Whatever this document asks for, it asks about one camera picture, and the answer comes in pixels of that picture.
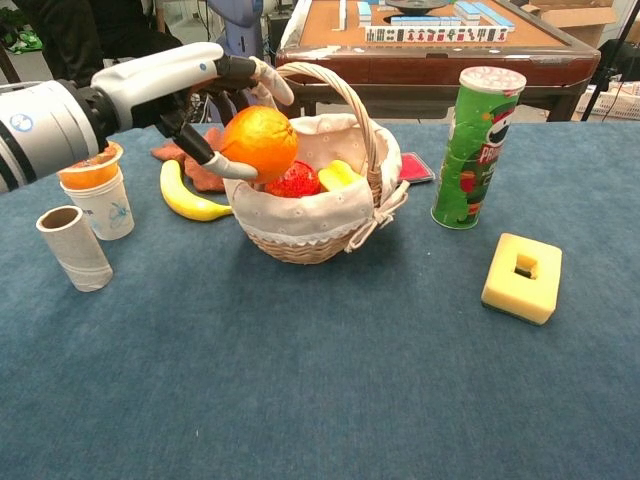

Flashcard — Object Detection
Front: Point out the person in black clothes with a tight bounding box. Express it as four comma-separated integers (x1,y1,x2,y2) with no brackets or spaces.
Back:
14,0,184,89

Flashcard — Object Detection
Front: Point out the red flat pad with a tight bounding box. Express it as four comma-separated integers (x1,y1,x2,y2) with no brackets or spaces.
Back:
397,152,437,184

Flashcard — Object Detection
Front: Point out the black tripod stand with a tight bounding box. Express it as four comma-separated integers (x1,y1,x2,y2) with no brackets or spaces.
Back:
579,0,640,122

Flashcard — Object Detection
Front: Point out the wicker basket with cloth liner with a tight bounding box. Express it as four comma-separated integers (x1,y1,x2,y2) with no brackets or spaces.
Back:
222,61,411,266

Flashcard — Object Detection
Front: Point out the blue table cloth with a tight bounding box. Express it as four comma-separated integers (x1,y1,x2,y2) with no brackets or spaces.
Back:
0,120,640,480

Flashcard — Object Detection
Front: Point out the cardboard paper tube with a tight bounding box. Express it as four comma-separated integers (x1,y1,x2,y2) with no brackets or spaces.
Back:
35,205,114,293

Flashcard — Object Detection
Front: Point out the yellow sponge with hole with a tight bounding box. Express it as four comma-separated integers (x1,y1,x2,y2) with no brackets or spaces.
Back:
480,232,564,327

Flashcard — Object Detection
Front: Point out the wooden mahjong table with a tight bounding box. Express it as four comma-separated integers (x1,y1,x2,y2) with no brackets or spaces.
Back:
275,0,602,123

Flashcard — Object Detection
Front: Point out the red apple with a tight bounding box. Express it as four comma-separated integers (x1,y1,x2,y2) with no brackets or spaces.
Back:
263,160,322,199

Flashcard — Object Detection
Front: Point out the row of mahjong tiles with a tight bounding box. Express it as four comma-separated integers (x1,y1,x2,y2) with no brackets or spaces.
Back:
364,25,510,44

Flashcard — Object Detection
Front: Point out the white paper cup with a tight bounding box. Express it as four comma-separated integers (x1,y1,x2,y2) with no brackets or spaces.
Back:
59,166,136,242

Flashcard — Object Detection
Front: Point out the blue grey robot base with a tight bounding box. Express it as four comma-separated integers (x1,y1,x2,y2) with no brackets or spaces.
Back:
205,0,276,124

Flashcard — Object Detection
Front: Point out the cardboard box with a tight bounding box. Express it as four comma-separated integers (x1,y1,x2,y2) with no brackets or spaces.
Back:
519,0,624,50

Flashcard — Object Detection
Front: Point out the orange fruit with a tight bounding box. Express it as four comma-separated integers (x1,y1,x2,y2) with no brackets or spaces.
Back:
219,105,300,185

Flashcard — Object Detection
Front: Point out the orange jelly cup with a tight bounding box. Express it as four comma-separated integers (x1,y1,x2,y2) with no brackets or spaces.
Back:
56,141,125,191

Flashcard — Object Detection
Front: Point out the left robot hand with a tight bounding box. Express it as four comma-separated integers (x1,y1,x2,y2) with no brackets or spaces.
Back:
90,41,296,182

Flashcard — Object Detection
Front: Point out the yellow banana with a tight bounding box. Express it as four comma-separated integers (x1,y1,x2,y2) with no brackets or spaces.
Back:
159,158,234,222

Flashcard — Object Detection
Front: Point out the white plastic crate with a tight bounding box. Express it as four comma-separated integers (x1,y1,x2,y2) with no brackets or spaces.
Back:
574,82,640,122

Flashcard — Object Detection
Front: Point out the green Pringles can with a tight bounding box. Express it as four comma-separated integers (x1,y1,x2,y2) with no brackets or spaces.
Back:
430,66,527,230

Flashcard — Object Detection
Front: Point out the yellow toy fruit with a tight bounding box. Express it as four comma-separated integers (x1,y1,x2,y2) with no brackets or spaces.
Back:
317,159,365,193

